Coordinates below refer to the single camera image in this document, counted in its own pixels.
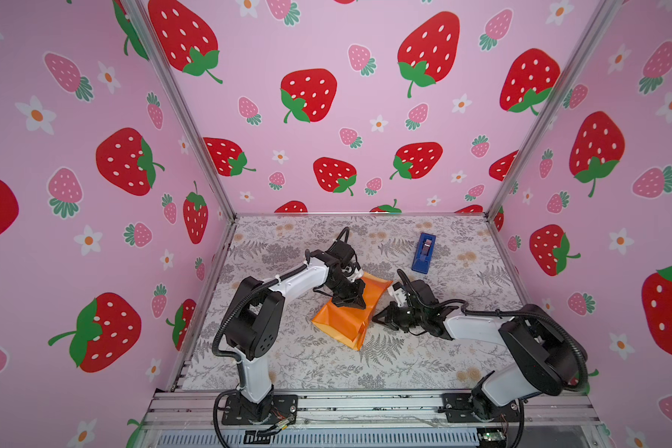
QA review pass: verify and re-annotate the orange yellow wrapping paper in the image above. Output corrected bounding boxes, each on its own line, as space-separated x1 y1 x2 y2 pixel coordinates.
312 274 392 351

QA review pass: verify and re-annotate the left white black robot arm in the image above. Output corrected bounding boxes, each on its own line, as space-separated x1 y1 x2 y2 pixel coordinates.
212 250 365 404

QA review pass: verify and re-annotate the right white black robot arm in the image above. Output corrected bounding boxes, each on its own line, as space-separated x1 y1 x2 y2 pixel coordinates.
373 299 588 421

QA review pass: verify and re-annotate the blue tape dispenser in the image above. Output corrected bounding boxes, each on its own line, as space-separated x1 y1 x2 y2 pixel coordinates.
411 233 437 274

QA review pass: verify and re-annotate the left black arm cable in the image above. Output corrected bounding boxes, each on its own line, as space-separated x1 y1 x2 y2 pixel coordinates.
211 226 351 448

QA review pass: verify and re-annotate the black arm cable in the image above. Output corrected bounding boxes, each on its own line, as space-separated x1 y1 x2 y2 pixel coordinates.
396 268 589 393
211 226 351 448

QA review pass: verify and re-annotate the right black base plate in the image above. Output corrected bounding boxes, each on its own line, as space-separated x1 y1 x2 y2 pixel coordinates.
438 392 520 424

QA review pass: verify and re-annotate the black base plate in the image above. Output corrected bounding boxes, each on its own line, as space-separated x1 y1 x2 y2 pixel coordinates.
220 394 299 426
438 392 520 424

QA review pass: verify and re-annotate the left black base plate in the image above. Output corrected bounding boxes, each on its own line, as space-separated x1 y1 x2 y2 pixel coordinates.
220 394 299 426

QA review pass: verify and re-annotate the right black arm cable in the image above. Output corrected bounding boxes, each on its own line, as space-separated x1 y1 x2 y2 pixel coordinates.
396 268 589 393

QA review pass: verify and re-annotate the aluminium front frame rail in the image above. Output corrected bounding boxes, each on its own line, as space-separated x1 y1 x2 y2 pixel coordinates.
134 389 615 447

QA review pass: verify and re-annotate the left aluminium corner post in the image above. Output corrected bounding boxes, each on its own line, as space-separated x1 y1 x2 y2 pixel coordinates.
124 0 236 223

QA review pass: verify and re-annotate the aluminium corner post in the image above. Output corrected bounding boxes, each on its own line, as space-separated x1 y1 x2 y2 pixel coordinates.
485 0 622 224
124 0 236 223

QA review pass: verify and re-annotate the right aluminium corner post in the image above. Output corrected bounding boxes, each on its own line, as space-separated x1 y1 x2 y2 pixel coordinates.
485 0 622 224

